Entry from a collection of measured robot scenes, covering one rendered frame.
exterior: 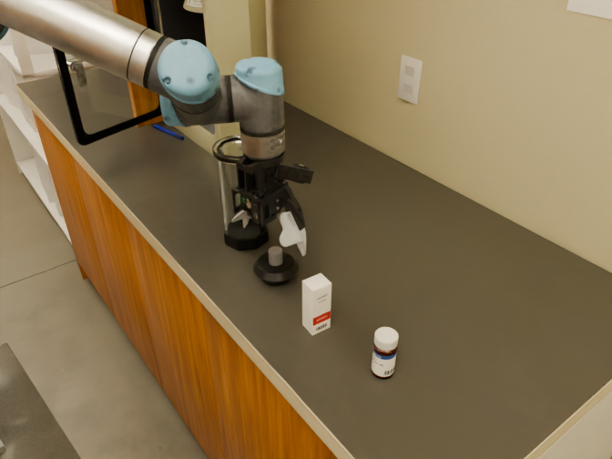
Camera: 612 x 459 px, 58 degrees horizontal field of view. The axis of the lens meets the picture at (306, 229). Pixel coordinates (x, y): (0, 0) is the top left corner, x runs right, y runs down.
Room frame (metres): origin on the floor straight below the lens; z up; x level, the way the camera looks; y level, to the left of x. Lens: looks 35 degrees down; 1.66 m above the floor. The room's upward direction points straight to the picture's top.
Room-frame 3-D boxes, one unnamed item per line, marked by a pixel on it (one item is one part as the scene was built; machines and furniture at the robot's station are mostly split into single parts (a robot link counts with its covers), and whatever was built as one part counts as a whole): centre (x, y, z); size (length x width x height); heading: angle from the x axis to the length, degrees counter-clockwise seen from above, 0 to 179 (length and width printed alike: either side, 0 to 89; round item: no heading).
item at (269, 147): (0.85, 0.07, 1.25); 0.08 x 0.08 x 0.05
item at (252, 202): (0.85, 0.08, 1.17); 0.09 x 0.08 x 0.12; 142
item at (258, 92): (0.85, 0.08, 1.33); 0.09 x 0.08 x 0.11; 99
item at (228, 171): (1.00, 0.13, 1.06); 0.11 x 0.11 x 0.21
